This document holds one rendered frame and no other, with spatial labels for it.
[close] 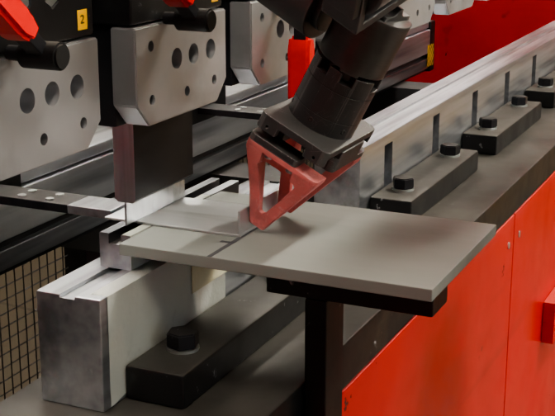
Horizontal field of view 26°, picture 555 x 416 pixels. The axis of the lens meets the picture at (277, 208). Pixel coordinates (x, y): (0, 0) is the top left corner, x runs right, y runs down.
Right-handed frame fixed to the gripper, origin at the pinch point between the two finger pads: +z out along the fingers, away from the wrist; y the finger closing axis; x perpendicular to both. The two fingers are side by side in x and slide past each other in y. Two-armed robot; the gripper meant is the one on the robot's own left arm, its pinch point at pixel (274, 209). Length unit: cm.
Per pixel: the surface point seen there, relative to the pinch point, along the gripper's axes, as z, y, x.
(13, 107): -8.9, 26.3, -11.4
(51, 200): 10.3, 3.2, -17.9
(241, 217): 0.1, 4.3, -1.0
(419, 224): -3.9, -5.2, 10.5
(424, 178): 13, -55, 1
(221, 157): 27, -56, -26
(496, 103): 14, -105, -3
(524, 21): 26, -213, -24
